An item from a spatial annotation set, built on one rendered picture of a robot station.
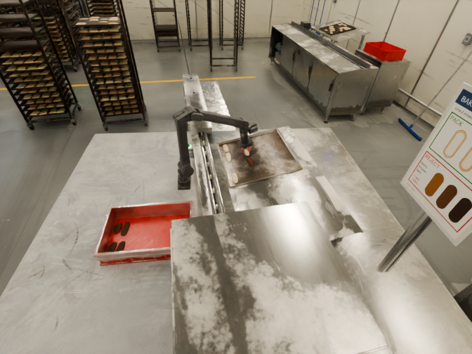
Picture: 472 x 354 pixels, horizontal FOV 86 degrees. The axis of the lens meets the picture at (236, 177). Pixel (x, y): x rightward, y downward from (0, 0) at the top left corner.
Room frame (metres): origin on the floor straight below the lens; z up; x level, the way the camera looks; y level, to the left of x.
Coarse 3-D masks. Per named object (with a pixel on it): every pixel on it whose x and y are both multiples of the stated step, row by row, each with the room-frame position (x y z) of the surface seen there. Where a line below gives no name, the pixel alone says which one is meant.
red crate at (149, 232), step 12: (156, 216) 0.97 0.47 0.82; (168, 216) 0.97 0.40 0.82; (180, 216) 0.97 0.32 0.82; (132, 228) 0.87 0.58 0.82; (144, 228) 0.88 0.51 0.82; (156, 228) 0.88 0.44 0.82; (168, 228) 0.88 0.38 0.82; (120, 240) 0.79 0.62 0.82; (132, 240) 0.80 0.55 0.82; (144, 240) 0.80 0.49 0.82; (156, 240) 0.80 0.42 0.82; (168, 240) 0.80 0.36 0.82; (108, 264) 0.64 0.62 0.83
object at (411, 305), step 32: (320, 128) 2.09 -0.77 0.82; (320, 160) 1.59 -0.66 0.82; (352, 160) 1.61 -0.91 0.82; (224, 192) 1.20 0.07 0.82; (352, 192) 1.25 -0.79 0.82; (384, 224) 0.98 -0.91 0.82; (352, 256) 0.75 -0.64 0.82; (384, 256) 0.76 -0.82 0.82; (416, 256) 0.77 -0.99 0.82; (384, 288) 0.59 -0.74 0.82; (416, 288) 0.59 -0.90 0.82; (384, 320) 0.44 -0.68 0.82; (416, 320) 0.45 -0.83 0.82; (448, 320) 0.45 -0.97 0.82; (416, 352) 0.32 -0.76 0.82; (448, 352) 0.33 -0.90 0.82
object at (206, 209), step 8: (192, 136) 1.79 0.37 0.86; (192, 144) 1.68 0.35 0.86; (200, 152) 1.57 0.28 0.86; (200, 160) 1.48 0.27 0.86; (200, 168) 1.39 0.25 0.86; (200, 176) 1.30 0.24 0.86; (200, 184) 1.22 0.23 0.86; (200, 192) 1.14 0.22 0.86; (208, 192) 1.15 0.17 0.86; (208, 200) 1.08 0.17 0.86; (208, 208) 1.02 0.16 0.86
